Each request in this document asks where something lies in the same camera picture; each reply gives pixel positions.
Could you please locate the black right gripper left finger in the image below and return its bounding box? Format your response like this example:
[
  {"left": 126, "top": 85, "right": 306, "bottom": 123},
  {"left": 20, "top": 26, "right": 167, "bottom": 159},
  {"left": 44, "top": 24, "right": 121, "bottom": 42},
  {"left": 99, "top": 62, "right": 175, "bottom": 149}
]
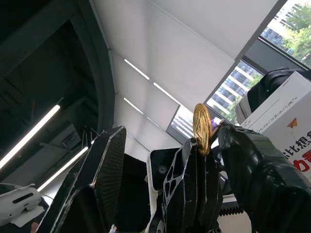
[{"left": 36, "top": 125, "right": 127, "bottom": 233}]

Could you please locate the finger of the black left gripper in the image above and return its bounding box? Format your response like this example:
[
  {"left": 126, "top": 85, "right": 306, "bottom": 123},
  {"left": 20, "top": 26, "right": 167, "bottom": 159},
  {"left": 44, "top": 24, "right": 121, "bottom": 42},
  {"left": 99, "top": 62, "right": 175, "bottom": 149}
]
[
  {"left": 203, "top": 145, "right": 223, "bottom": 233},
  {"left": 161, "top": 138, "right": 202, "bottom": 233}
]

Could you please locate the long white tube light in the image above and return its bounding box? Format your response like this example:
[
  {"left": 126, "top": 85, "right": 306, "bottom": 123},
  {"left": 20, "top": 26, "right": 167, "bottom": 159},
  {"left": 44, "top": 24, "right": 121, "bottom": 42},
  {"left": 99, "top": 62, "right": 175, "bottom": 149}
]
[
  {"left": 37, "top": 140, "right": 95, "bottom": 192},
  {"left": 0, "top": 104, "right": 61, "bottom": 170}
]

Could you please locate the gold coin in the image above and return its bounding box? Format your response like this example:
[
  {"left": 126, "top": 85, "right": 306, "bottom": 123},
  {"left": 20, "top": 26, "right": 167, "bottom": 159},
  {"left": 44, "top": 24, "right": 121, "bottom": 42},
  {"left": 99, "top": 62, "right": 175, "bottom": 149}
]
[{"left": 192, "top": 103, "right": 211, "bottom": 156}]

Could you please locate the black backpack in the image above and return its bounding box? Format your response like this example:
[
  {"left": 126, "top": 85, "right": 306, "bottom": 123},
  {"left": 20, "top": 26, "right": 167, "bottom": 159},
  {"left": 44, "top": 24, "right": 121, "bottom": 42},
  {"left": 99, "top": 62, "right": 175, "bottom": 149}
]
[{"left": 246, "top": 67, "right": 307, "bottom": 115}]

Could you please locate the white VR headset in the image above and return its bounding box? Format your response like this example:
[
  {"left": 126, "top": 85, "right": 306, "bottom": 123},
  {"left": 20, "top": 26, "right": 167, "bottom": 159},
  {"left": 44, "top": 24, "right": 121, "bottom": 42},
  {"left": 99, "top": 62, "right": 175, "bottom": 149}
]
[{"left": 0, "top": 183, "right": 42, "bottom": 225}]

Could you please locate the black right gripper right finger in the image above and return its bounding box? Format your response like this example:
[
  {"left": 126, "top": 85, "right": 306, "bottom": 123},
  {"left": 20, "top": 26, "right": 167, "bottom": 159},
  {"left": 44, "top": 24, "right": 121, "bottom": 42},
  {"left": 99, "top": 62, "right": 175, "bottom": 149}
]
[{"left": 216, "top": 123, "right": 311, "bottom": 233}]

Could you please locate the white cardboard box red print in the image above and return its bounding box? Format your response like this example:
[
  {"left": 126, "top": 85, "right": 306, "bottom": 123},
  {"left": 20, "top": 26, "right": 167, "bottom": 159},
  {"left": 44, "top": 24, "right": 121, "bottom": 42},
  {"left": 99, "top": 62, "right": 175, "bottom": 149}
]
[{"left": 239, "top": 71, "right": 311, "bottom": 192}]

